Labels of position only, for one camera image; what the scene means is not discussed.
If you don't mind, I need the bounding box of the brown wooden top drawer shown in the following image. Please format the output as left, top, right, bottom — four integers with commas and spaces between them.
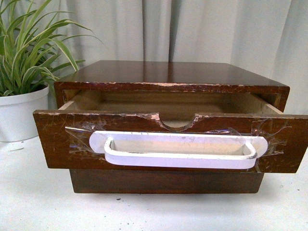
34, 90, 308, 173

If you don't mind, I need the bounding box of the white drawer handle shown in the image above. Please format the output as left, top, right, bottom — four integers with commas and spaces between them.
89, 131, 268, 169

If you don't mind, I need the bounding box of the brown wooden drawer cabinet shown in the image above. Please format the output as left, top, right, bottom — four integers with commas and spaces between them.
53, 60, 290, 194

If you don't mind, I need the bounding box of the white plant pot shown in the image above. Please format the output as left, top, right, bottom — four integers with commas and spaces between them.
0, 85, 49, 142

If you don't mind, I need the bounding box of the green spider plant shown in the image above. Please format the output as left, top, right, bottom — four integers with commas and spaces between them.
0, 0, 102, 97

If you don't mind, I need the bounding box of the white curtain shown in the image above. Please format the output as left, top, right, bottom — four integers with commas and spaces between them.
47, 0, 308, 115

